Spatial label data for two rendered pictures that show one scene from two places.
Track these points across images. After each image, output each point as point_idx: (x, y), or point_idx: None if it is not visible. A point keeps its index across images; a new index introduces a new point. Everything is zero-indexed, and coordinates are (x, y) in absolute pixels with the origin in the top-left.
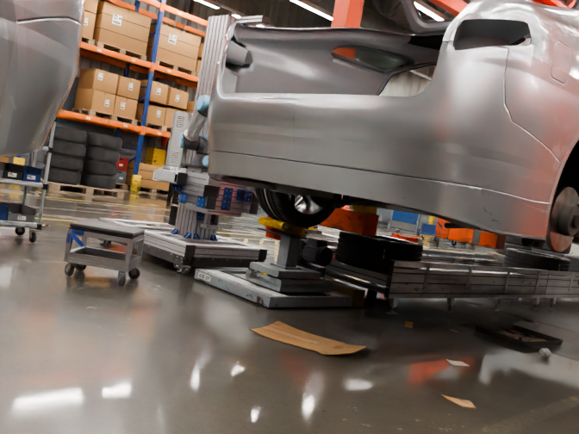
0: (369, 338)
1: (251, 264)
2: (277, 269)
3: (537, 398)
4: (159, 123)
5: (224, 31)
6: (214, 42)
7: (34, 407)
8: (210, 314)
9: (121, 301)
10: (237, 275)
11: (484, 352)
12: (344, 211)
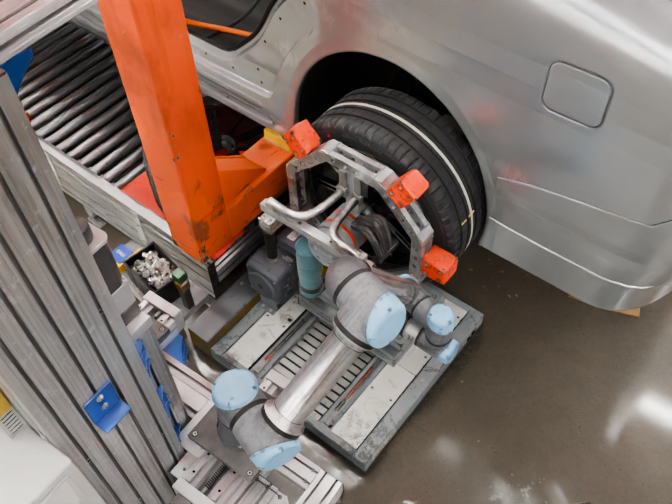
0: None
1: (403, 345)
2: (437, 299)
3: None
4: None
5: (32, 147)
6: (3, 224)
7: None
8: (601, 375)
9: (666, 492)
10: (353, 390)
11: (450, 116)
12: (284, 165)
